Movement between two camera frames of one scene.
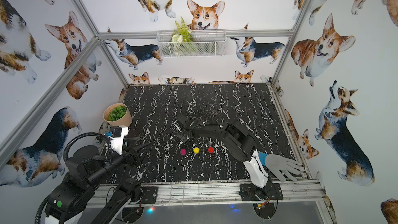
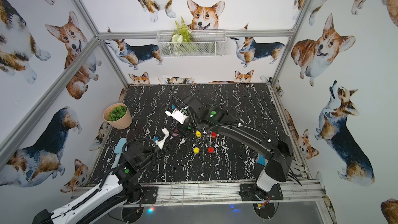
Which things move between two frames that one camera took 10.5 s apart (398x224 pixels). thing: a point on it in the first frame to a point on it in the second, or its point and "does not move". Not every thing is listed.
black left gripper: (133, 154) to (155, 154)
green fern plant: (182, 34) does not move
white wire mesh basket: (205, 43) does not move
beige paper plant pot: (118, 114) does not move
